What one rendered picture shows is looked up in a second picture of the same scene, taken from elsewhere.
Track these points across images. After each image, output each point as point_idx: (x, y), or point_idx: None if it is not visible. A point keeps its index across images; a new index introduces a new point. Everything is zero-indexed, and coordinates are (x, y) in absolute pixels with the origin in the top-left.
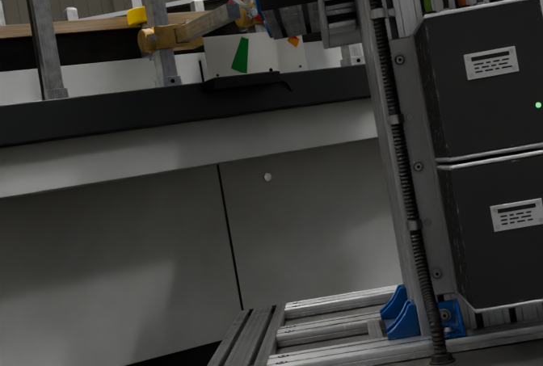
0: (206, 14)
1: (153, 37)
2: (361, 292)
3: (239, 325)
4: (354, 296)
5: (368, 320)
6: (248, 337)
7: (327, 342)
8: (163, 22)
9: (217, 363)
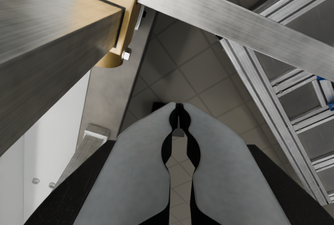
0: (283, 61)
1: (129, 56)
2: (282, 8)
3: (244, 75)
4: (281, 18)
5: (311, 79)
6: (265, 97)
7: (294, 89)
8: (118, 24)
9: (274, 128)
